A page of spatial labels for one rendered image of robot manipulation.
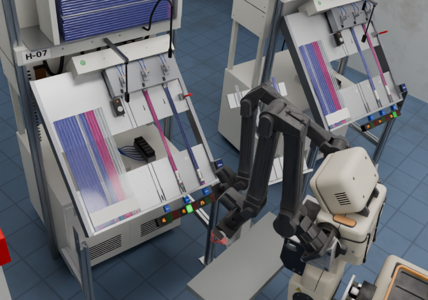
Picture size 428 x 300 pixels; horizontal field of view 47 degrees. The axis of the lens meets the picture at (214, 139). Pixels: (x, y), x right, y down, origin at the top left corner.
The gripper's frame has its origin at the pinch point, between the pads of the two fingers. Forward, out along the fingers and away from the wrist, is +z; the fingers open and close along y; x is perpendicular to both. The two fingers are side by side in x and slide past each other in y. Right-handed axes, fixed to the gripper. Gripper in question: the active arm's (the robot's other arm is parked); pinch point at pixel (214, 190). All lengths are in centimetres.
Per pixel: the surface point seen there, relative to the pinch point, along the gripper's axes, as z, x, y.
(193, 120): 8.0, -35.4, -7.8
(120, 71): 2, -67, 22
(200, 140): 9.0, -24.8, -7.8
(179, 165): 8.9, -16.9, 8.0
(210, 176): 9.0, -6.4, -5.4
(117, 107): 4, -52, 29
